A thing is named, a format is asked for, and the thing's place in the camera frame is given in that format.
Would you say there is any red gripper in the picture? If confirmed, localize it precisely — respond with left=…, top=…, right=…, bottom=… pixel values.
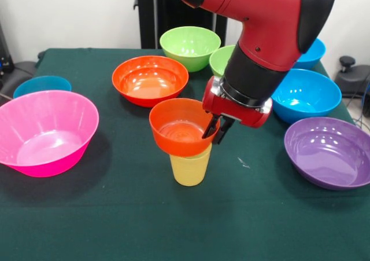
left=202, top=75, right=273, bottom=145

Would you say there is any small orange bowl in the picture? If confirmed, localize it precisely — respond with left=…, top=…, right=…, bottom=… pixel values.
left=149, top=97, right=221, bottom=158

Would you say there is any yellow plastic cup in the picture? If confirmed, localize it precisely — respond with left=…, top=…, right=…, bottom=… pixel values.
left=169, top=144, right=213, bottom=187

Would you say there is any green bowl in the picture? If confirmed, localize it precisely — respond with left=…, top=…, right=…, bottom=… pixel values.
left=159, top=25, right=222, bottom=73
left=209, top=44, right=236, bottom=76

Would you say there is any large orange-red bowl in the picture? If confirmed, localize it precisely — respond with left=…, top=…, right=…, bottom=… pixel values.
left=112, top=55, right=190, bottom=108

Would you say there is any dark green tablecloth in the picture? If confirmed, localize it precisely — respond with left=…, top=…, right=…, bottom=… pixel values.
left=0, top=47, right=370, bottom=261

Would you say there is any large blue bowl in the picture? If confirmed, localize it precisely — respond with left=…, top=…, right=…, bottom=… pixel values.
left=293, top=38, right=327, bottom=71
left=271, top=68, right=342, bottom=125

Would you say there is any purple bowl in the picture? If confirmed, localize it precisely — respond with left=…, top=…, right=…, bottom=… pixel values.
left=283, top=116, right=370, bottom=191

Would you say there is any black stand with knob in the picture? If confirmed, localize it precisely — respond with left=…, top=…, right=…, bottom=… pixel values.
left=335, top=55, right=370, bottom=95

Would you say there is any large pink bowl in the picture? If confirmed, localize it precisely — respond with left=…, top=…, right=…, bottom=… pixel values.
left=0, top=90, right=100, bottom=178

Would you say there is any small blue bowl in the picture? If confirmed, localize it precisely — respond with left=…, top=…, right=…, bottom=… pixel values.
left=13, top=75, right=72, bottom=99

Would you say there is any black equipment box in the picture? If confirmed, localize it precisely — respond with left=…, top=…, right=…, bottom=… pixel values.
left=0, top=23, right=15, bottom=73

